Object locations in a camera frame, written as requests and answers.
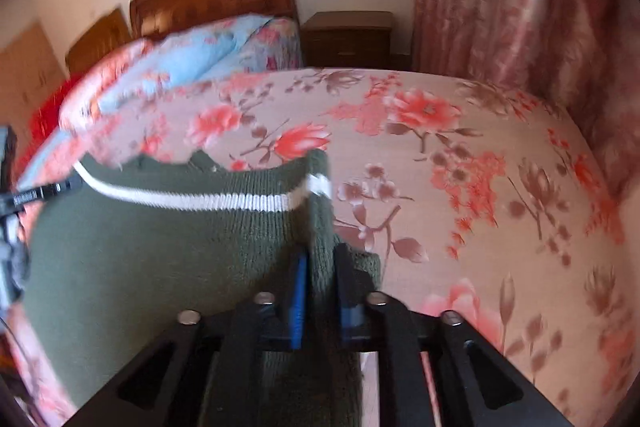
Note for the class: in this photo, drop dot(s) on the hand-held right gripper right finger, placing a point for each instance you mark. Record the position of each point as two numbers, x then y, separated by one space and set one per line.
347 302

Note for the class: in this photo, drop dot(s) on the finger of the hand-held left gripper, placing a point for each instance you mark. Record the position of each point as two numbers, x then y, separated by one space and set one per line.
45 193

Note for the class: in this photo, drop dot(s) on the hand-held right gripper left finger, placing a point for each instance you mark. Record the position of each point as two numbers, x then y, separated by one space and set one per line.
299 307

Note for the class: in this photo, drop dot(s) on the green knit sweater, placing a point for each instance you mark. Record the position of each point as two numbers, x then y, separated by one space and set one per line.
150 267

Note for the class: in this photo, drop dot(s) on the red blanket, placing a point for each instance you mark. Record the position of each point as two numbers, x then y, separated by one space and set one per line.
42 122

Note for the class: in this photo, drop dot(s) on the pink floral pillow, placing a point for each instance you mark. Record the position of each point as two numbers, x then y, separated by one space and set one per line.
95 92

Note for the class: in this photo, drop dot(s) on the light wooden wardrobe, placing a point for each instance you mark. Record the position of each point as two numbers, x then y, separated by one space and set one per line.
30 77

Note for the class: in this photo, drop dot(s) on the bed with floral sheet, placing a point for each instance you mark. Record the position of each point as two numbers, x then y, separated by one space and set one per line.
450 187

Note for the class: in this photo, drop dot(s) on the small wooden headboard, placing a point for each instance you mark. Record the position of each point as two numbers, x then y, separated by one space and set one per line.
97 42

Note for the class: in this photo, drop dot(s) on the blue floral folded quilt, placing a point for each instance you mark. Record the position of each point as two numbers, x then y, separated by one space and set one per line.
200 52

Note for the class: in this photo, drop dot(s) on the brown wooden nightstand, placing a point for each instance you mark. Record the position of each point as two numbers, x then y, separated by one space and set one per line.
347 39

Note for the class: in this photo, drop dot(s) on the pink floral curtain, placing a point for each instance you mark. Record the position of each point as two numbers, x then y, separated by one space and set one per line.
525 32

